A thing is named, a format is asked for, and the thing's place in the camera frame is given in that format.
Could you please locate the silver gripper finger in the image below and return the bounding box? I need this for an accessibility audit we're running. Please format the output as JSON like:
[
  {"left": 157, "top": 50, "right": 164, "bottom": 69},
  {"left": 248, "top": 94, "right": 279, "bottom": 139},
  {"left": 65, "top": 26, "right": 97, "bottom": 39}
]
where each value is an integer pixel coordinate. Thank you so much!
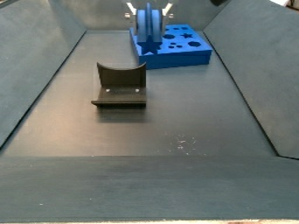
[
  {"left": 161, "top": 2, "right": 173, "bottom": 18},
  {"left": 125, "top": 2, "right": 136, "bottom": 19}
]

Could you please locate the blue star prism object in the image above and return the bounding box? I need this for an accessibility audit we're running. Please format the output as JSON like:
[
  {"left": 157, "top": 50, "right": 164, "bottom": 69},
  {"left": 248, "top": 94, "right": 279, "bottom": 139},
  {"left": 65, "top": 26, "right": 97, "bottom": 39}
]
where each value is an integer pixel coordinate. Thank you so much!
[{"left": 136, "top": 3, "right": 163, "bottom": 54}]

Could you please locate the blue shape sorter block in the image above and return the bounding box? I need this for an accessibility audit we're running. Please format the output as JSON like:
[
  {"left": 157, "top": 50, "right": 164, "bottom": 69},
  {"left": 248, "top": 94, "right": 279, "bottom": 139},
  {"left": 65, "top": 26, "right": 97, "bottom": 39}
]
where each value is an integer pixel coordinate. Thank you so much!
[{"left": 129, "top": 24, "right": 212, "bottom": 70}]

